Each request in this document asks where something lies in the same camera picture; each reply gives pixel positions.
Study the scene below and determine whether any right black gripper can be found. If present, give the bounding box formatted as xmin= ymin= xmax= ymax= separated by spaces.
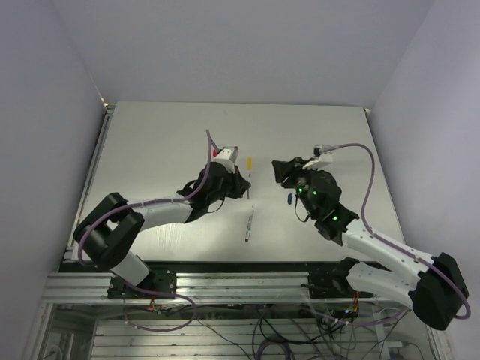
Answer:
xmin=272 ymin=157 xmax=319 ymax=218

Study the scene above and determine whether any yellow white pen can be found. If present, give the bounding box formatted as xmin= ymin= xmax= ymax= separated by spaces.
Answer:
xmin=247 ymin=167 xmax=252 ymax=200

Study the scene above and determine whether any blue white pen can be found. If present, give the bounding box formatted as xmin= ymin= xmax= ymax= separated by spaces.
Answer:
xmin=244 ymin=205 xmax=254 ymax=242

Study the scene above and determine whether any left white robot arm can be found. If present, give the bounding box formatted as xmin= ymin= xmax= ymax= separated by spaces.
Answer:
xmin=73 ymin=162 xmax=251 ymax=298

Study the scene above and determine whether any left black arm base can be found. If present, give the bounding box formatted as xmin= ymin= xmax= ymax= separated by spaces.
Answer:
xmin=107 ymin=266 xmax=177 ymax=300

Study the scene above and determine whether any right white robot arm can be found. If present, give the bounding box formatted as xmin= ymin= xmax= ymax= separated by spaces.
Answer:
xmin=271 ymin=157 xmax=469 ymax=330

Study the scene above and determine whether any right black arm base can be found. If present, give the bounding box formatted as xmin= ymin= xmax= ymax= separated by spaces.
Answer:
xmin=300 ymin=257 xmax=360 ymax=299

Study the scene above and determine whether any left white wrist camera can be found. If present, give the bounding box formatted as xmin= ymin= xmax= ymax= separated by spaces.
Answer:
xmin=213 ymin=146 xmax=239 ymax=164

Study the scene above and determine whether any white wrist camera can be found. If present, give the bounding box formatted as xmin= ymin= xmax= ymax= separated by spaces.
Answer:
xmin=213 ymin=146 xmax=239 ymax=164
xmin=302 ymin=144 xmax=333 ymax=170

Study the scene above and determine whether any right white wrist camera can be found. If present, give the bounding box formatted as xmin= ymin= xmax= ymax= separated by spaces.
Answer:
xmin=302 ymin=144 xmax=333 ymax=170

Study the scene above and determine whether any cable bundle under table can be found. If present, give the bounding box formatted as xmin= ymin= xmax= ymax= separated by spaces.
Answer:
xmin=123 ymin=295 xmax=413 ymax=360

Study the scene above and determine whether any aluminium frame rail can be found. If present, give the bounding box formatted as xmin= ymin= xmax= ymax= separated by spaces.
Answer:
xmin=40 ymin=271 xmax=432 ymax=305

